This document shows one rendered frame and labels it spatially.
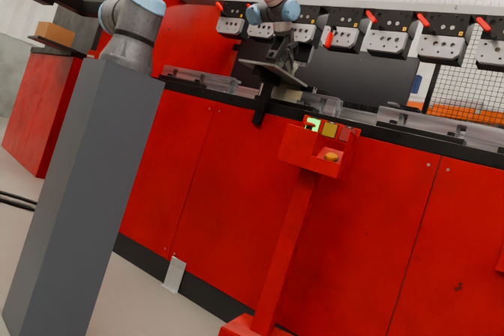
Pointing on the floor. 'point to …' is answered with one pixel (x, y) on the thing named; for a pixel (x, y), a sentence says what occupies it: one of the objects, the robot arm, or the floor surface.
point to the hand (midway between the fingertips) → (284, 77)
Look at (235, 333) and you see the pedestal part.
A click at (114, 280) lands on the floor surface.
